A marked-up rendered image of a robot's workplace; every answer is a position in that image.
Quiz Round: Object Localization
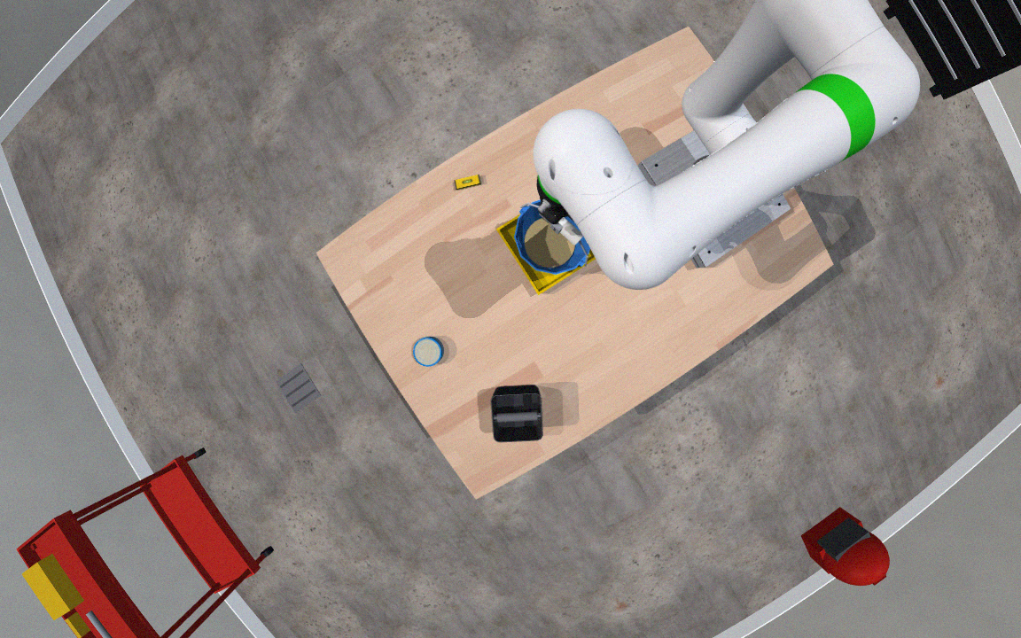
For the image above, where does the yellow rectangular tray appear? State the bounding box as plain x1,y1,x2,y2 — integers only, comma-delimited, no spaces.
496,214,596,295

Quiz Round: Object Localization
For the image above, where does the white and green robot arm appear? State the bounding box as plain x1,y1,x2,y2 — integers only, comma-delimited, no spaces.
533,0,920,290

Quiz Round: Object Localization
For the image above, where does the blue and grey round tin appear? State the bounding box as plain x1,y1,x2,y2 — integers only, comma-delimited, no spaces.
414,337,444,367

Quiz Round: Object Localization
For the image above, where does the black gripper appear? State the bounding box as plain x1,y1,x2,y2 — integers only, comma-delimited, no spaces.
537,176,573,234

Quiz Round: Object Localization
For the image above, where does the yellow pocket level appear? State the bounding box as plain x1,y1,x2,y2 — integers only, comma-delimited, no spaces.
454,175,481,190

